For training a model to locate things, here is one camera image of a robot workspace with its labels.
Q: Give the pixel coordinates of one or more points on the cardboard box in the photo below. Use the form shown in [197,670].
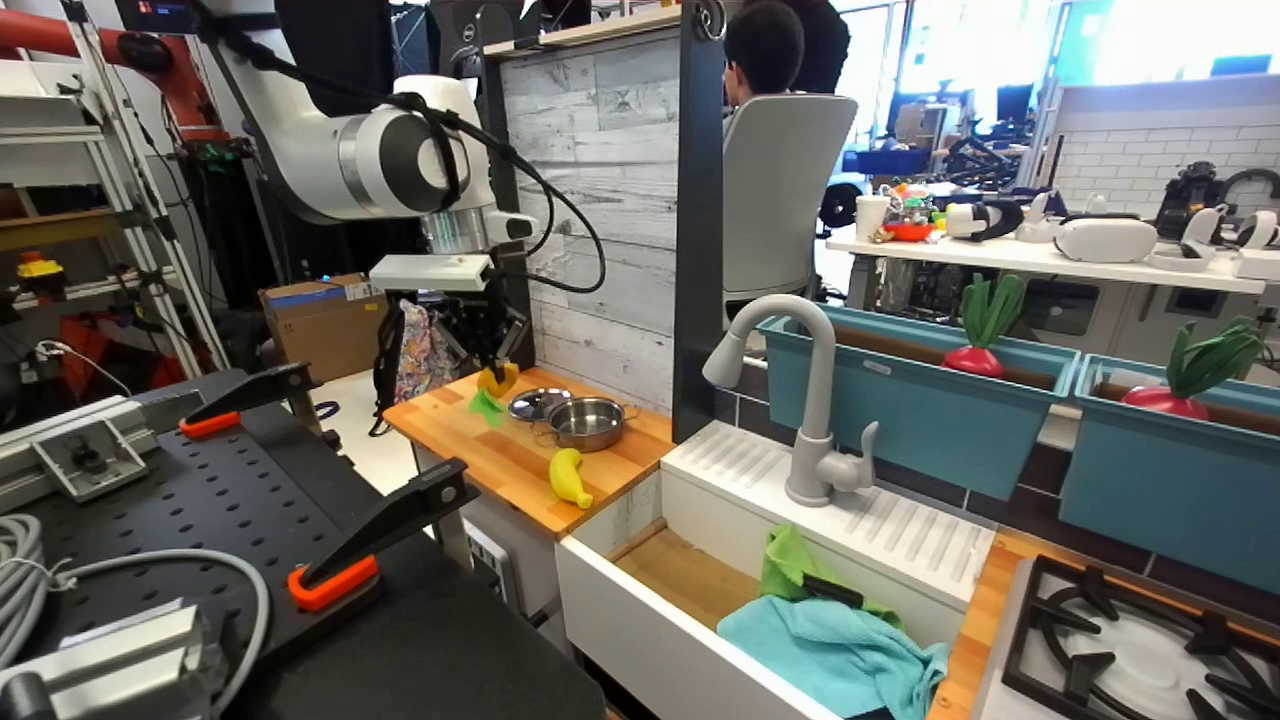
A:
[330,327]

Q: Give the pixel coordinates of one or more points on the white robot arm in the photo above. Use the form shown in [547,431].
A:
[351,136]

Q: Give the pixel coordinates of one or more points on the seated person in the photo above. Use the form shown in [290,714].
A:
[780,45]

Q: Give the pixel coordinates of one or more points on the grey kitchen tap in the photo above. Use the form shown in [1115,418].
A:
[819,472]

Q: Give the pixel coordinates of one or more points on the wooden countertop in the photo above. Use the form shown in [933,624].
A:
[509,459]

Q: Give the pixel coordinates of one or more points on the aluminium extrusion rail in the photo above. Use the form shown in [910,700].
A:
[88,451]
[149,664]

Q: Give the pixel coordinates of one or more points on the grey wood backsplash panel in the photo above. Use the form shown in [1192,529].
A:
[597,115]

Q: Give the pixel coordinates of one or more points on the red radish plushie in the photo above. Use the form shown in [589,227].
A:
[985,313]
[1197,365]

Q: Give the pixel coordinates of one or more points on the small steel pot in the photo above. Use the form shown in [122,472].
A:
[587,425]

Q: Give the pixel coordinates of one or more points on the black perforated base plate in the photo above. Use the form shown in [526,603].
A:
[223,521]

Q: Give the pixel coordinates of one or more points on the orange carrot plushie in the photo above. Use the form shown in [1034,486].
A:
[488,400]

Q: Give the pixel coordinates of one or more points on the teal cloth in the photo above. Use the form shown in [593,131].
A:
[841,656]

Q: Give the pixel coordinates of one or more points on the white toy sink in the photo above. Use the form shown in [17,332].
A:
[652,571]

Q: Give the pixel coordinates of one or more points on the black toy stove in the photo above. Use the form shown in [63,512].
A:
[1083,645]

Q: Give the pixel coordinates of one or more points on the green cloth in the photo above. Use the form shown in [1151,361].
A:
[793,571]

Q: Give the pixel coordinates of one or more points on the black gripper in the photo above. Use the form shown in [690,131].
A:
[488,331]

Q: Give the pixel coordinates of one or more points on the black orange clamp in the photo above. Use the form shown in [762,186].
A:
[274,386]
[427,504]

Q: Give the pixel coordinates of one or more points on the white desk with clutter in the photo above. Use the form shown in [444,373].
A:
[1087,248]

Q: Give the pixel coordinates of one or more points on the teal planter box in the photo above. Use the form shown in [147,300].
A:
[931,418]
[1188,488]

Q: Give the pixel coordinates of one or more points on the yellow banana plushie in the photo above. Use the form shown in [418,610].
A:
[564,479]

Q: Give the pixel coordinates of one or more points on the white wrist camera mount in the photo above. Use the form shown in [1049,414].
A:
[430,272]

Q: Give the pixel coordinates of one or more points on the grey office chair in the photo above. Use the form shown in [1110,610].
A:
[777,162]

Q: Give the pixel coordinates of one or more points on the steel pot lid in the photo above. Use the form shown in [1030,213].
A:
[541,400]

